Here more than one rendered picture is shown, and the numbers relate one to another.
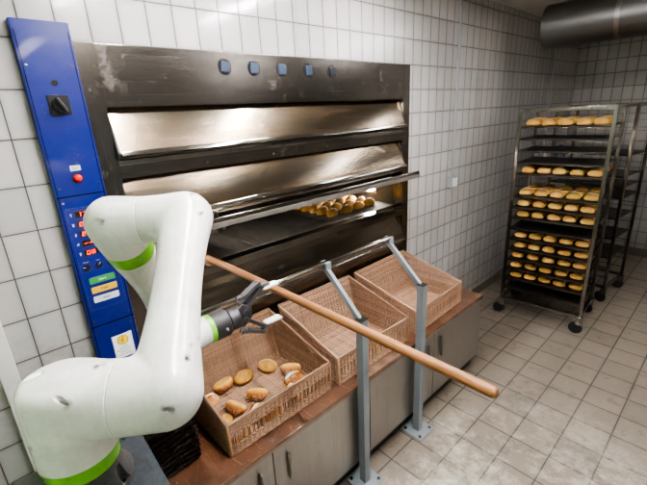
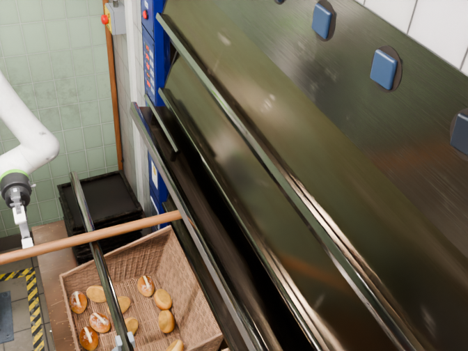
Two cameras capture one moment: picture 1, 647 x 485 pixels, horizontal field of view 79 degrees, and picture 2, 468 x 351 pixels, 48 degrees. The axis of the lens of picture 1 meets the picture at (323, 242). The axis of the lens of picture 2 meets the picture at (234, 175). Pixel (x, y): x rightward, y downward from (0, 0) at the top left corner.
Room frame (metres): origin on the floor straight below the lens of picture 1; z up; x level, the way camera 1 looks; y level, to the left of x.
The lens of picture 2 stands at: (2.16, -0.68, 2.38)
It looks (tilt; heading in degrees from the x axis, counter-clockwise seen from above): 40 degrees down; 106
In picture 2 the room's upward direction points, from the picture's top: 5 degrees clockwise
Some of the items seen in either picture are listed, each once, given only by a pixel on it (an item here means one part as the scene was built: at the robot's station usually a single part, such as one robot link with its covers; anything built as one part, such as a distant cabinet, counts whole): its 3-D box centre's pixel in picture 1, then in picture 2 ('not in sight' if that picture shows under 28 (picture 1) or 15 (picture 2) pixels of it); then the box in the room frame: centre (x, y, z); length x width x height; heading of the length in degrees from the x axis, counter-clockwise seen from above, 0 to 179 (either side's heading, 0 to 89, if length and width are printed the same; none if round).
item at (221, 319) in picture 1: (219, 323); (17, 188); (1.13, 0.35, 1.20); 0.12 x 0.06 x 0.09; 43
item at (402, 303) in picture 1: (408, 287); not in sight; (2.34, -0.54, 0.72); 0.56 x 0.49 x 0.28; 134
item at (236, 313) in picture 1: (239, 316); (18, 203); (1.18, 0.30, 1.20); 0.09 x 0.07 x 0.08; 133
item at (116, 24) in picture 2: not in sight; (116, 18); (1.07, 1.17, 1.46); 0.10 x 0.07 x 0.10; 133
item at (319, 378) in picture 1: (252, 370); (137, 313); (1.54, 0.36, 0.72); 0.56 x 0.49 x 0.28; 133
